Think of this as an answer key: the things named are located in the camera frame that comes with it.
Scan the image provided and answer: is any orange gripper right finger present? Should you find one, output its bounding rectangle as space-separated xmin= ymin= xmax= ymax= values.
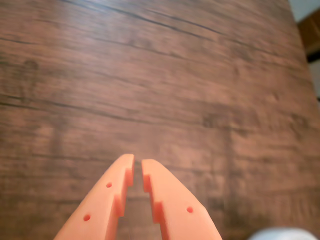
xmin=141 ymin=158 xmax=223 ymax=240

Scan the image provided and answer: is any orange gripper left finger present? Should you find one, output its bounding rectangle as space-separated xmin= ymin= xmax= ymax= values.
xmin=52 ymin=153 xmax=136 ymax=240

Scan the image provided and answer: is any white bowl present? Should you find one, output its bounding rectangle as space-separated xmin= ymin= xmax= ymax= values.
xmin=246 ymin=226 xmax=320 ymax=240

